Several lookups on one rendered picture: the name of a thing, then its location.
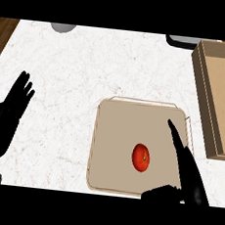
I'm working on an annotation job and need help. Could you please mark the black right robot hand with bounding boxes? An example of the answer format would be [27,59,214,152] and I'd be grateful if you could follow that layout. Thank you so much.
[140,116,218,207]

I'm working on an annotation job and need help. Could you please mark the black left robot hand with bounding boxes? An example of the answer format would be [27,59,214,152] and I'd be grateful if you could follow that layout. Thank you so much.
[0,68,38,164]

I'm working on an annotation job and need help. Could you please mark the red tomato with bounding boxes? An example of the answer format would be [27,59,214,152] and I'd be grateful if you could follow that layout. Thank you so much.
[130,142,153,174]

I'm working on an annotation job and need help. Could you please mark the beige tray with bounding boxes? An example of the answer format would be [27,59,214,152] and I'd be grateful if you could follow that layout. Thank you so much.
[83,93,200,203]

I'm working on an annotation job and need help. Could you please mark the brown cardboard box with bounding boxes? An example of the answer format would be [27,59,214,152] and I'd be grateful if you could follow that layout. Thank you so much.
[181,37,225,161]

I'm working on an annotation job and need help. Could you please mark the brown wooden panel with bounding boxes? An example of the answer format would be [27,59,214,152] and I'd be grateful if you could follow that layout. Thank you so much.
[0,17,21,72]

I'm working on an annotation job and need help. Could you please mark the grey round object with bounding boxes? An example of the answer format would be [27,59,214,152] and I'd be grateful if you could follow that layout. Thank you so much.
[49,22,77,36]

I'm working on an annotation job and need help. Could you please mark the black and grey appliance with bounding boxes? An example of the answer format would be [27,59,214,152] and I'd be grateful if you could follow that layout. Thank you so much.
[163,34,203,52]

